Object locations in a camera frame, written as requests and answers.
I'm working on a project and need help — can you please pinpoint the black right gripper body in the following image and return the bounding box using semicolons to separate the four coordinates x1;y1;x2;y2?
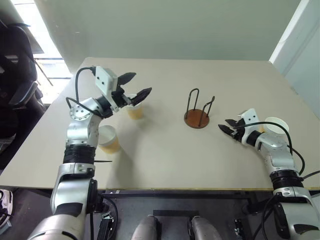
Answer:
231;118;248;144

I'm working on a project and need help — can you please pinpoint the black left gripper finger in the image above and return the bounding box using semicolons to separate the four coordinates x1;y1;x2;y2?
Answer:
117;72;137;87
129;87;153;106

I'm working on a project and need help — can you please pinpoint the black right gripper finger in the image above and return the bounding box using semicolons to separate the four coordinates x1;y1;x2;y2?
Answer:
217;124;238;141
224;118;241;128

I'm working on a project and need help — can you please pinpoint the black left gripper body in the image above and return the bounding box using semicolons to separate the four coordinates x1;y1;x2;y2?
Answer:
111;84;134;108

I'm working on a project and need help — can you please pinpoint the yellow white paper cup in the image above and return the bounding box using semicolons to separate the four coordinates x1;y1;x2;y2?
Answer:
125;93;145;121
98;124;121;154
258;116;290;135

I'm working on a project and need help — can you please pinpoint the grey rounded shape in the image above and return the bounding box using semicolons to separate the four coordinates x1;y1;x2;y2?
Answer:
188;215;221;240
131;215;161;240

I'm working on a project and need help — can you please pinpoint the white sneaker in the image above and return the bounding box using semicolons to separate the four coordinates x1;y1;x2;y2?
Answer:
0;189;14;228

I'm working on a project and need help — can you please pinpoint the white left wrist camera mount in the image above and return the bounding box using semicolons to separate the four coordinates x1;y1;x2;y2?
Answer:
94;65;120;112

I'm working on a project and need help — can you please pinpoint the wire cup holder brown base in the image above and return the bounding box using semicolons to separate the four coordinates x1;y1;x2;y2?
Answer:
184;88;216;130

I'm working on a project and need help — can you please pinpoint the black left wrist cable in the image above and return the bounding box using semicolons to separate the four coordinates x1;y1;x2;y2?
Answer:
65;66;101;118

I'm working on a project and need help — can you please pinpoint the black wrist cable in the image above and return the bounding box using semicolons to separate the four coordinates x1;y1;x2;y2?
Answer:
233;121;320;180
65;66;101;118

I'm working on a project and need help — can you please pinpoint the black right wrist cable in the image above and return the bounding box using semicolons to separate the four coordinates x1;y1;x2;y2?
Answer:
233;121;320;180

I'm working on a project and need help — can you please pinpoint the black metal table frame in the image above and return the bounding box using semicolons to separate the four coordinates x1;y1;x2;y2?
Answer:
99;189;260;216

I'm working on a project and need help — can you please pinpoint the black robot body cable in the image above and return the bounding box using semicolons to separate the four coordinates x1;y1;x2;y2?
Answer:
253;193;279;240

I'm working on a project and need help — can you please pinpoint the black strut with metal bracket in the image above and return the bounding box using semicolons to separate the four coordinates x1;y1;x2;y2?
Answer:
96;211;113;240
233;218;244;240

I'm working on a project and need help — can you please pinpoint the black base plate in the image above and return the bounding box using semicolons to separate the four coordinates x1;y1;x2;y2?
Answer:
152;209;201;217

